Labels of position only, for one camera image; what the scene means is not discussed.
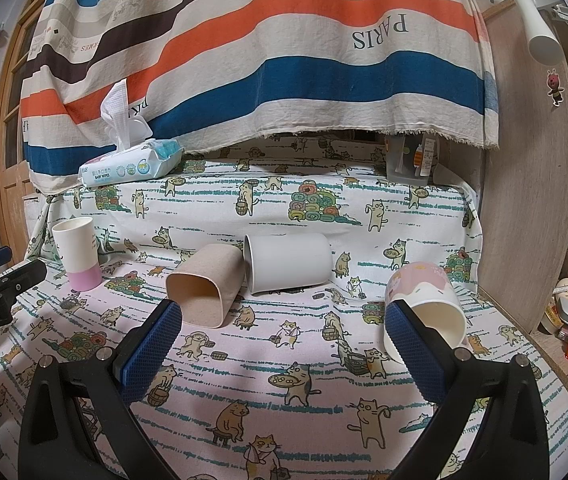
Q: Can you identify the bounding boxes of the bear sticker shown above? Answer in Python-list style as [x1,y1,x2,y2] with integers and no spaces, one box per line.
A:
[546,68,565,107]

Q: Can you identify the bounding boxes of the grey cylindrical cup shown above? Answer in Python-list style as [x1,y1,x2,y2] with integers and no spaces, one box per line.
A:
[244,233,333,294]

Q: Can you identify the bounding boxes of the striped hermes paris cloth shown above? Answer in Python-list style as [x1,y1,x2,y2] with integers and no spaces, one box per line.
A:
[20,0,499,194]

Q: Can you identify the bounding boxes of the baby wipes pack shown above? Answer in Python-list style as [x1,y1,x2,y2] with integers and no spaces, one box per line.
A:
[78,79,184,188]

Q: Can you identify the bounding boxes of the beige square cup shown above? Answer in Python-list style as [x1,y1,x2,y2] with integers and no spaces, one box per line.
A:
[165,244,245,328]

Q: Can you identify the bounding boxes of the wooden shelf unit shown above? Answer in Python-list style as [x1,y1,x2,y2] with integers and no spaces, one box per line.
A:
[479,0,568,389]

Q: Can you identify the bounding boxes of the white and pink smiley cup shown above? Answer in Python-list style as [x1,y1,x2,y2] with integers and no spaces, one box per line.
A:
[52,217,101,292]

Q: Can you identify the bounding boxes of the clear storage box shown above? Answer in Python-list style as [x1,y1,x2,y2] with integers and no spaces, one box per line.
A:
[385,133,438,185]

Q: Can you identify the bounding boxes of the cat pattern table cloth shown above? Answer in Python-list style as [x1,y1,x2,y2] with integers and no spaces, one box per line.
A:
[0,138,568,479]

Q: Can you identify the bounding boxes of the white desk lamp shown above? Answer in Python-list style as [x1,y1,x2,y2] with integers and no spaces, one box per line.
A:
[514,0,568,66]

